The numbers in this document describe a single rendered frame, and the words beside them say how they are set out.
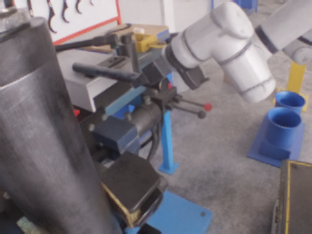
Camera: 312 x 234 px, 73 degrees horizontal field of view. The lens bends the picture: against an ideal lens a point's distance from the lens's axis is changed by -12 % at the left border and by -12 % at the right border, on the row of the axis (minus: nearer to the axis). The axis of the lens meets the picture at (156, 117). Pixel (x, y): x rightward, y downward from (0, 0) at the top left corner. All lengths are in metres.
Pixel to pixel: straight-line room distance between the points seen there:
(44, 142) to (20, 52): 0.16
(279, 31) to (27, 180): 0.63
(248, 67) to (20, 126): 0.43
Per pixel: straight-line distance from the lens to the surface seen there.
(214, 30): 0.48
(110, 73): 0.76
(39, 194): 0.49
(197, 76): 0.58
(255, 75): 0.51
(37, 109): 0.40
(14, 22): 0.39
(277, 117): 2.23
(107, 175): 0.72
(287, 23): 0.62
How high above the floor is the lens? 1.53
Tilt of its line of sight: 36 degrees down
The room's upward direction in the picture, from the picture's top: 7 degrees counter-clockwise
